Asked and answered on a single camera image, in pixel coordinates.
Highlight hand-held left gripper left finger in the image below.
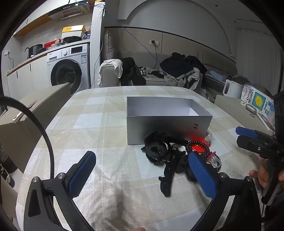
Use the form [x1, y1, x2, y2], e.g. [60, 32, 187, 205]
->
[23, 151, 96, 231]

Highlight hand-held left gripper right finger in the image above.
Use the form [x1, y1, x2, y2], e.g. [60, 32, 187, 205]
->
[188, 152, 263, 231]

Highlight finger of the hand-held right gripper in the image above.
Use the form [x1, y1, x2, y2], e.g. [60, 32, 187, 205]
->
[236, 135, 278, 159]
[236, 126, 277, 140]

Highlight clear pink hair clip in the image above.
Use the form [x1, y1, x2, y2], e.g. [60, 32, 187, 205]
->
[206, 151, 219, 169]

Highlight small black hair claw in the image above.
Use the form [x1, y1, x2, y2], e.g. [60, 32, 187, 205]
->
[175, 154, 200, 181]

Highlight black spiral hair tie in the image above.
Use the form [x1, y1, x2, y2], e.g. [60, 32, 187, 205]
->
[186, 138, 211, 156]

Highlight long black hair clip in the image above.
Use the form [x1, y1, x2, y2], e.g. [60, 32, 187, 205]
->
[158, 149, 187, 198]

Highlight grey cardboard box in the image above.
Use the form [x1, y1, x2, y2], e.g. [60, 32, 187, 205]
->
[126, 96, 213, 145]

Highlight person's right hand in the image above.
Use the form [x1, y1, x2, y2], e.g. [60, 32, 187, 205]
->
[249, 165, 270, 188]

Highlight white carton with yellow circle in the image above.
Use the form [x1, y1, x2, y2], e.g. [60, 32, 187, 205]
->
[241, 84, 275, 116]

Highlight beige side table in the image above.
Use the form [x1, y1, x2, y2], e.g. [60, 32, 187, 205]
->
[214, 94, 275, 136]

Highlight white electric kettle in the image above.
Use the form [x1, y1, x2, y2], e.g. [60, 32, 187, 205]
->
[223, 78, 244, 98]

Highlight light blue cushion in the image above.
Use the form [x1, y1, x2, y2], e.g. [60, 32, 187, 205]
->
[209, 71, 228, 82]

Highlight white curtain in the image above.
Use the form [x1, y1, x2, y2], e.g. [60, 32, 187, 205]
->
[235, 22, 280, 90]

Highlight dark shoe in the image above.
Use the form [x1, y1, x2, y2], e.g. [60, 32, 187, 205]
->
[0, 164, 15, 187]

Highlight person's dark pants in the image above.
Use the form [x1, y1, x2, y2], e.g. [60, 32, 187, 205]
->
[261, 200, 284, 231]

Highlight pile of dark clothes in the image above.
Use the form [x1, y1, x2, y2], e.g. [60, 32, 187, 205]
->
[159, 52, 208, 90]

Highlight white washing machine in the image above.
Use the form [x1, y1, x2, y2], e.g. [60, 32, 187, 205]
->
[46, 43, 90, 95]

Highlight grey sofa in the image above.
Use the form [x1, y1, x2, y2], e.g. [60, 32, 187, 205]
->
[98, 52, 236, 90]

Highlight kitchen counter cabinets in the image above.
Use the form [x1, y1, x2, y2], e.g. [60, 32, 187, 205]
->
[6, 58, 53, 96]

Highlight white cloth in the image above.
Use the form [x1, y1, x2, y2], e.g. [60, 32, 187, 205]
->
[102, 59, 123, 79]

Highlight black striped clothes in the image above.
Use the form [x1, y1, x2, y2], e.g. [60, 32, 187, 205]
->
[121, 57, 147, 86]

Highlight grey pillow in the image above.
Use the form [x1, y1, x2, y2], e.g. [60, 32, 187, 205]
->
[103, 30, 118, 62]

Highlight yellow cardboard box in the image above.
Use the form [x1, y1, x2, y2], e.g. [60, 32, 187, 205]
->
[61, 25, 86, 34]

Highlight range hood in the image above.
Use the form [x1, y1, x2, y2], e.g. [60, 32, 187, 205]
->
[48, 3, 92, 22]

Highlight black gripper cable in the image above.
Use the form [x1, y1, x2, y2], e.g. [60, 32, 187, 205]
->
[0, 96, 55, 178]

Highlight blue cable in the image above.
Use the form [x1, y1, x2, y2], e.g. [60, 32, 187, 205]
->
[98, 4, 125, 29]

